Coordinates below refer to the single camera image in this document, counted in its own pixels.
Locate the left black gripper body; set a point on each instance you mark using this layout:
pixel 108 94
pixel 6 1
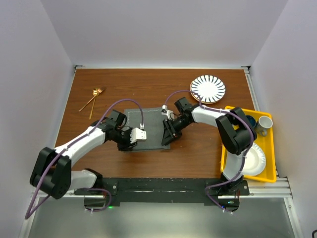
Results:
pixel 123 140

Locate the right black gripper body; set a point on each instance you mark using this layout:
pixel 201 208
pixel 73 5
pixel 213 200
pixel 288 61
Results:
pixel 178 125

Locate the grey cloth napkin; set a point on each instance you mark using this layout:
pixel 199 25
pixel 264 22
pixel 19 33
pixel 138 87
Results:
pixel 153 122

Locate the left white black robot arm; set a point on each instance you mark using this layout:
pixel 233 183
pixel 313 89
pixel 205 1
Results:
pixel 53 174

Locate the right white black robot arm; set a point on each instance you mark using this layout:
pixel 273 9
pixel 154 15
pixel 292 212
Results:
pixel 236 133

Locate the striped blue white plate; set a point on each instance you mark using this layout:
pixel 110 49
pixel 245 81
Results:
pixel 207 88

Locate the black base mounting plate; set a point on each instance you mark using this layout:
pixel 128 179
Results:
pixel 166 190

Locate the gold fork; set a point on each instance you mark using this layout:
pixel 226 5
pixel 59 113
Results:
pixel 101 90

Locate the gold spoon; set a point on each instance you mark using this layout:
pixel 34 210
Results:
pixel 90 100

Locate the dark blue mug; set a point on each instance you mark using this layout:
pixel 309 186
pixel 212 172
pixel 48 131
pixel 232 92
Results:
pixel 251 120

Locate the white grey mug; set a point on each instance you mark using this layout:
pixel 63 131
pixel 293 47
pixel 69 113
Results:
pixel 263 124

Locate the white paper plate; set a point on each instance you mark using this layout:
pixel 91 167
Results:
pixel 255 161

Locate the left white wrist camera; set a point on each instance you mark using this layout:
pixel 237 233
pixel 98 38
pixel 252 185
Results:
pixel 137 135

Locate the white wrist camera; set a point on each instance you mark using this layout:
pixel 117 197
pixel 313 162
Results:
pixel 137 135
pixel 168 113

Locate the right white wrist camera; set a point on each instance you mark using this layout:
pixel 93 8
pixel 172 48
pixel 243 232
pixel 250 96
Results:
pixel 168 113

